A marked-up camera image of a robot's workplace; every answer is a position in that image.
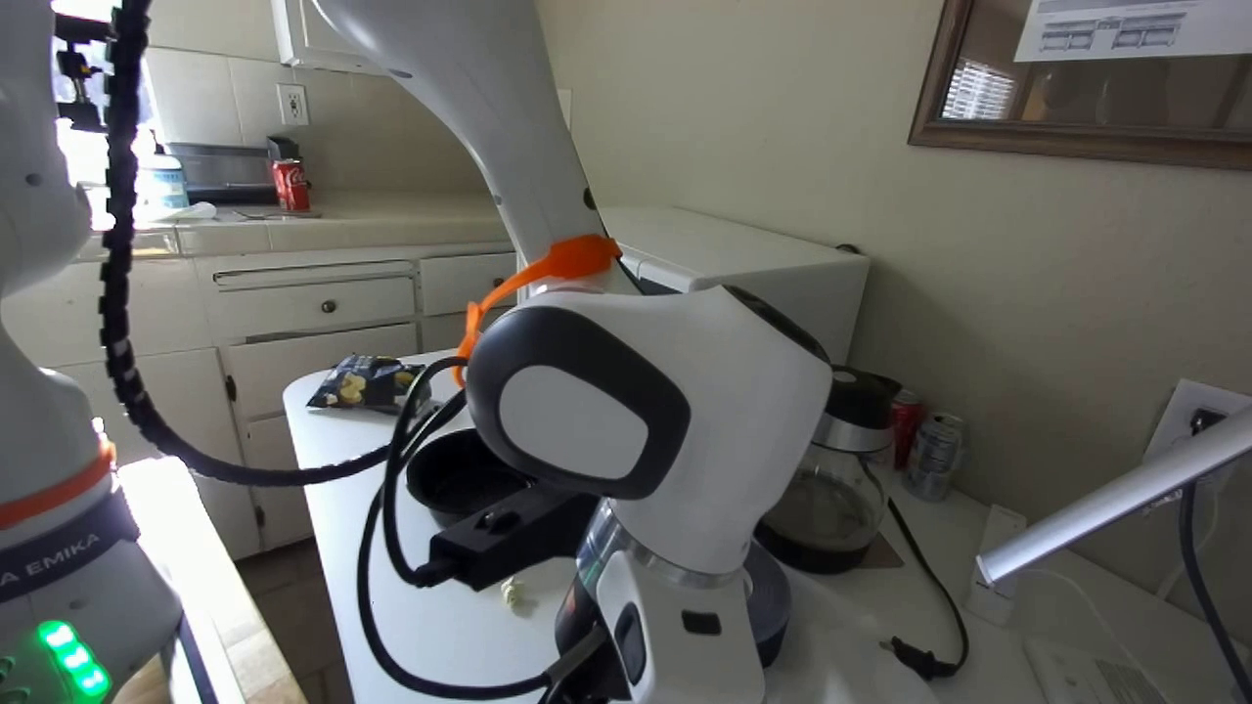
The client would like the white printed paper sheet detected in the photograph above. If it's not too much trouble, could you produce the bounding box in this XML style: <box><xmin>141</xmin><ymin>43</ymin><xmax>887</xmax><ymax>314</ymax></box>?
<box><xmin>1012</xmin><ymin>0</ymin><xmax>1252</xmax><ymax>65</ymax></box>

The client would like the dark snack bag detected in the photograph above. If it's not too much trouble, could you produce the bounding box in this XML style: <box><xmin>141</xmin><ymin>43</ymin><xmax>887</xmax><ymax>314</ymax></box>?
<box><xmin>305</xmin><ymin>352</ymin><xmax>435</xmax><ymax>423</ymax></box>

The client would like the small white wall outlet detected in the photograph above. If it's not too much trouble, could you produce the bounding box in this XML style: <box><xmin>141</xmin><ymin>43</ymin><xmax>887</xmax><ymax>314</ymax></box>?
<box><xmin>275</xmin><ymin>84</ymin><xmax>312</xmax><ymax>132</ymax></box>

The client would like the black kettle power cord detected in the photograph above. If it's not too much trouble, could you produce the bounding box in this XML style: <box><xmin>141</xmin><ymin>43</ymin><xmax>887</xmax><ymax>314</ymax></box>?
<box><xmin>879</xmin><ymin>492</ymin><xmax>974</xmax><ymax>683</ymax></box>

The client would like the wide white cabinet drawer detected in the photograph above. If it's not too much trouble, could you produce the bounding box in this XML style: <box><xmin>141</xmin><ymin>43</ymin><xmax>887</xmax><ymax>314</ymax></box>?
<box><xmin>211</xmin><ymin>266</ymin><xmax>422</xmax><ymax>346</ymax></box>

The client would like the thin black camera cable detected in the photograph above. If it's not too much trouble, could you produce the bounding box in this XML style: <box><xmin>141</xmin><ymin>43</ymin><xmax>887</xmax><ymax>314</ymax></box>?
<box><xmin>353</xmin><ymin>352</ymin><xmax>580</xmax><ymax>704</ymax></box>

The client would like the white metal bar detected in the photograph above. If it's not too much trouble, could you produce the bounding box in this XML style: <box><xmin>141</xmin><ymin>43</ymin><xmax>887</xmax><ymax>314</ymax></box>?
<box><xmin>974</xmin><ymin>410</ymin><xmax>1252</xmax><ymax>592</ymax></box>

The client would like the pale blue container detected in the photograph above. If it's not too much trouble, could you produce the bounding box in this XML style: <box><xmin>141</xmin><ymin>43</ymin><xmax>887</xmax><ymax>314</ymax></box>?
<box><xmin>145</xmin><ymin>137</ymin><xmax>196</xmax><ymax>218</ymax></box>

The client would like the silver black toaster oven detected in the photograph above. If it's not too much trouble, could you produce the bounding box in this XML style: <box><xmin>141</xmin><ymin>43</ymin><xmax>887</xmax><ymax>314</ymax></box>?
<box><xmin>169</xmin><ymin>132</ymin><xmax>284</xmax><ymax>206</ymax></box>

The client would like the silver soda can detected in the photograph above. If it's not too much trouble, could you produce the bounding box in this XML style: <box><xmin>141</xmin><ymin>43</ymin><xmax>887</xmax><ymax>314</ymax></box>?
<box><xmin>902</xmin><ymin>410</ymin><xmax>970</xmax><ymax>507</ymax></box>

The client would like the red can with dark lid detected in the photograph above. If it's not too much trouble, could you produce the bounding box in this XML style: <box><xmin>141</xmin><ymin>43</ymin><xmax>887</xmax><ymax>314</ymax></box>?
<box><xmin>269</xmin><ymin>157</ymin><xmax>317</xmax><ymax>218</ymax></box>

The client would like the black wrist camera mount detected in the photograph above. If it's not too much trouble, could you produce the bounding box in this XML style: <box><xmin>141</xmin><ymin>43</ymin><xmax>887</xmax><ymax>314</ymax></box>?
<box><xmin>422</xmin><ymin>484</ymin><xmax>597</xmax><ymax>593</ymax></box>

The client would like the red soda can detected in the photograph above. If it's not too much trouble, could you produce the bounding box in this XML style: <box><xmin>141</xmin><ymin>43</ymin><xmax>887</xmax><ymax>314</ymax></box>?
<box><xmin>887</xmin><ymin>398</ymin><xmax>932</xmax><ymax>475</ymax></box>

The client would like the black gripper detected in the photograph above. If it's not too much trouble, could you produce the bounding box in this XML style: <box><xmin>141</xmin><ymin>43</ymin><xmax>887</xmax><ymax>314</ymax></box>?
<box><xmin>539</xmin><ymin>583</ymin><xmax>627</xmax><ymax>704</ymax></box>

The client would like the black camera stand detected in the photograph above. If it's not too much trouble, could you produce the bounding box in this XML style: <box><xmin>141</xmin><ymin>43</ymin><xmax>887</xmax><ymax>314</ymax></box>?
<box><xmin>49</xmin><ymin>4</ymin><xmax>122</xmax><ymax>132</ymax></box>

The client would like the light wooden robot platform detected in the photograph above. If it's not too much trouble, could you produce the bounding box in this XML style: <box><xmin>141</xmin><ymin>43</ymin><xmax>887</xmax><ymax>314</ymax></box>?
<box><xmin>113</xmin><ymin>451</ymin><xmax>308</xmax><ymax>704</ymax></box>

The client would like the dark grey duct tape roll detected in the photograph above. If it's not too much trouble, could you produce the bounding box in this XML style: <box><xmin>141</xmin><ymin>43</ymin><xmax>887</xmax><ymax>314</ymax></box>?
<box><xmin>738</xmin><ymin>541</ymin><xmax>795</xmax><ymax>668</ymax></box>

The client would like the black wall power cable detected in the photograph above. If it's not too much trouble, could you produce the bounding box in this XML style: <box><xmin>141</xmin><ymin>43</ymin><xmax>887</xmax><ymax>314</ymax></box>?
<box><xmin>1179</xmin><ymin>408</ymin><xmax>1252</xmax><ymax>704</ymax></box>

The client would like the white microwave oven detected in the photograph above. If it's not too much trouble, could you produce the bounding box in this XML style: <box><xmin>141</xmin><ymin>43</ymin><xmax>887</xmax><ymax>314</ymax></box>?
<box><xmin>597</xmin><ymin>204</ymin><xmax>874</xmax><ymax>395</ymax></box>

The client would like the white kitchen base cabinet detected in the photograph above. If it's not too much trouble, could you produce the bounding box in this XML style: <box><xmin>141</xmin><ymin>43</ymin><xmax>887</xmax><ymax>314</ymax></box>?
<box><xmin>42</xmin><ymin>192</ymin><xmax>525</xmax><ymax>562</ymax></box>

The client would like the large white wall outlet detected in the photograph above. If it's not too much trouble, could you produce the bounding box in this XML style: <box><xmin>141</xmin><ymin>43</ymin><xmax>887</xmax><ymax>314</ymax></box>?
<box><xmin>1144</xmin><ymin>374</ymin><xmax>1252</xmax><ymax>468</ymax></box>

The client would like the black plastic bowl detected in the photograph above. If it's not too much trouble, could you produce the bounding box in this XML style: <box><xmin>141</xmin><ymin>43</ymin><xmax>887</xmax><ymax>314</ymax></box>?
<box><xmin>403</xmin><ymin>426</ymin><xmax>525</xmax><ymax>531</ymax></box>

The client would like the black glass electric kettle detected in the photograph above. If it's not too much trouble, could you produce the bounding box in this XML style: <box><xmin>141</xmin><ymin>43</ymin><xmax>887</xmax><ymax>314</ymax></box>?
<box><xmin>758</xmin><ymin>365</ymin><xmax>908</xmax><ymax>580</ymax></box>

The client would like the brown wooden picture frame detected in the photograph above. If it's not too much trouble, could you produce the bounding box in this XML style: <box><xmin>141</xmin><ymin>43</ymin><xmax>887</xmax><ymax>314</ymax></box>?
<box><xmin>908</xmin><ymin>0</ymin><xmax>1252</xmax><ymax>177</ymax></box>

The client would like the black corrugated cable conduit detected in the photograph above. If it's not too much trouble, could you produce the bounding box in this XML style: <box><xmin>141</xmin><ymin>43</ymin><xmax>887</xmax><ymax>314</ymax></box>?
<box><xmin>95</xmin><ymin>0</ymin><xmax>435</xmax><ymax>488</ymax></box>

